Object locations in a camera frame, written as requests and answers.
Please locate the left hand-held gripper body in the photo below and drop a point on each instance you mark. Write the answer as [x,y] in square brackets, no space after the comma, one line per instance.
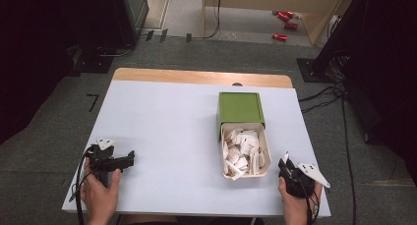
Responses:
[101,159]

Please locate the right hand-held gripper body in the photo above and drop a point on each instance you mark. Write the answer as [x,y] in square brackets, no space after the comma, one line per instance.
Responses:
[300,184]

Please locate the white paper packet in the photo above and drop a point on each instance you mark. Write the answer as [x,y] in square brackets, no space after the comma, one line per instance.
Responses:
[286,157]

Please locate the white drawer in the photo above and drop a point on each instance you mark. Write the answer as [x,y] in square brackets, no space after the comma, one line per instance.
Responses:
[244,176]

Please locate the green drawer case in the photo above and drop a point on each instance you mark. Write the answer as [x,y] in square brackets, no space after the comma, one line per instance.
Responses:
[241,107]

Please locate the person's right hand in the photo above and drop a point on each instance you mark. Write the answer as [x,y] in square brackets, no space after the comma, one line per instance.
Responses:
[298,210]

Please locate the person's left hand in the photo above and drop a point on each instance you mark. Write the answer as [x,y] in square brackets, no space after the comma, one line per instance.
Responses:
[98,198]

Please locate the pile of white packets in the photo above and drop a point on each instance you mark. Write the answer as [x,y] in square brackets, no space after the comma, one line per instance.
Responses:
[242,146]

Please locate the white table cover sheet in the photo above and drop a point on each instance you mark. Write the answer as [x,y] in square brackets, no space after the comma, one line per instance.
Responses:
[164,126]

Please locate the black flat stand base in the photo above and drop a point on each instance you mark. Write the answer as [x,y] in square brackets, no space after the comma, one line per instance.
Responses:
[93,66]

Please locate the red can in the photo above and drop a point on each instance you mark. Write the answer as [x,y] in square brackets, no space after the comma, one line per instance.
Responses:
[290,26]
[284,16]
[279,37]
[290,14]

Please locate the black stand with base plate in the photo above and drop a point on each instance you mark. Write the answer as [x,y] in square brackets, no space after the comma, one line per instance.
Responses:
[311,71]

